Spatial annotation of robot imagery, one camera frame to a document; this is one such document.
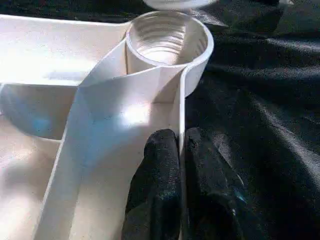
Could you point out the white plastic table top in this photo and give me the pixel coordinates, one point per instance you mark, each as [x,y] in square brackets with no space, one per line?
[100,112]

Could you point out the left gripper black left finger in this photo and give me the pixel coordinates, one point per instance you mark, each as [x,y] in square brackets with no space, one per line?
[157,187]

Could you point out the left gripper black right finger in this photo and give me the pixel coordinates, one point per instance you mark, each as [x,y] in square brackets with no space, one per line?
[212,200]

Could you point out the black work mat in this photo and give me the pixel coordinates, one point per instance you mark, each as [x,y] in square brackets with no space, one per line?
[262,112]

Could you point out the white plastic table leg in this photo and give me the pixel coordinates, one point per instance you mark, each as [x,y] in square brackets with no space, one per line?
[175,3]

